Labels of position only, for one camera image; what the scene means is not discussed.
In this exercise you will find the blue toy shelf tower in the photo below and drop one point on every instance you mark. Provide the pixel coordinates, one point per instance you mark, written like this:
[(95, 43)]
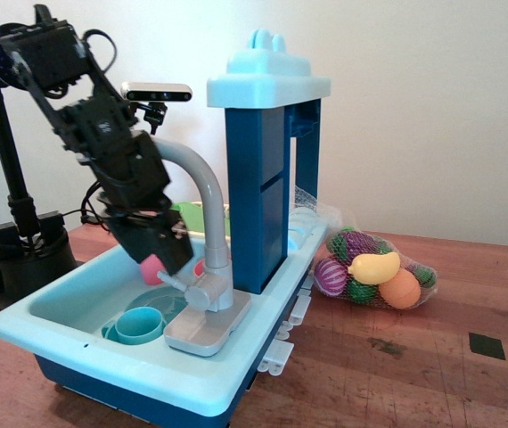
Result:
[(272, 106)]

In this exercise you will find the silver depth camera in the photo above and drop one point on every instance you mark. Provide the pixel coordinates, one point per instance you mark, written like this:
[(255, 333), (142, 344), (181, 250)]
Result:
[(156, 92)]

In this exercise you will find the teal plastic plate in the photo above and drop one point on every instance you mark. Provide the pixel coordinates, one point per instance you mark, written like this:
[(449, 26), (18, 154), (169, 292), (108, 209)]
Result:
[(167, 300)]

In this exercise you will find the pink plastic cup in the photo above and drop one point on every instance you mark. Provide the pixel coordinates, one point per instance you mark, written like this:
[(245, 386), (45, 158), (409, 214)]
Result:
[(198, 268), (150, 269)]

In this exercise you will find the mesh bag of toy food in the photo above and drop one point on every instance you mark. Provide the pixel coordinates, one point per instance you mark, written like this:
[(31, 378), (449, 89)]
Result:
[(344, 242)]

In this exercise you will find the black tape square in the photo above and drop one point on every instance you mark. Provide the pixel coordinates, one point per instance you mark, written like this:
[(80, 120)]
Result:
[(486, 346)]

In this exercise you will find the purple striped toy vegetable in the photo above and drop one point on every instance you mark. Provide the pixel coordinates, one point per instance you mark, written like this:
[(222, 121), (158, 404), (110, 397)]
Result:
[(331, 277)]

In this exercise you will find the white plastic clip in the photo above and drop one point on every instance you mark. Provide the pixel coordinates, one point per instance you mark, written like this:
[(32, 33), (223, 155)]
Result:
[(276, 357), (295, 318)]

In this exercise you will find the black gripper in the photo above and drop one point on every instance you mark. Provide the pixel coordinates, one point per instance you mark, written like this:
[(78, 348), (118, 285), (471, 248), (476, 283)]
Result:
[(133, 178)]

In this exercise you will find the blue toy sink basin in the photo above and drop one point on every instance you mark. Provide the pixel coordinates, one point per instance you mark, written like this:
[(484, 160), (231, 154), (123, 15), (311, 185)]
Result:
[(61, 325)]

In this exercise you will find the teal plastic cup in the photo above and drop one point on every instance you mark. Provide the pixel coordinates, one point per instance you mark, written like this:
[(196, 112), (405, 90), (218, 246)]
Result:
[(135, 326)]

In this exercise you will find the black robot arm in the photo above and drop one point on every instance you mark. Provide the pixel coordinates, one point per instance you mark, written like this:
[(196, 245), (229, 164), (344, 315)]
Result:
[(96, 121)]

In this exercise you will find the grey toy faucet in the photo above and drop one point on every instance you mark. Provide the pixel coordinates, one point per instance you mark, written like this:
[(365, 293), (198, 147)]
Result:
[(214, 308)]

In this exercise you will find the green plastic cutting board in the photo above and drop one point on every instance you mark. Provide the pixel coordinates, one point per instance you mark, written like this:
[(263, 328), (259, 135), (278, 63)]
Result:
[(192, 214)]

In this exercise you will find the yellow toy mango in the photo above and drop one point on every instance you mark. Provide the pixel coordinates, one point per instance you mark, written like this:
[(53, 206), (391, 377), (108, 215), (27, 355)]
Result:
[(372, 269)]

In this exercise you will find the grey faucet lever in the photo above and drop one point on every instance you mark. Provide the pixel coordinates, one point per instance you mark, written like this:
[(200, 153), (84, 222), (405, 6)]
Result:
[(173, 281)]

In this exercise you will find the orange toy fruit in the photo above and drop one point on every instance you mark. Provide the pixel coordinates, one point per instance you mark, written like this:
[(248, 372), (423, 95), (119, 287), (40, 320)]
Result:
[(402, 291)]

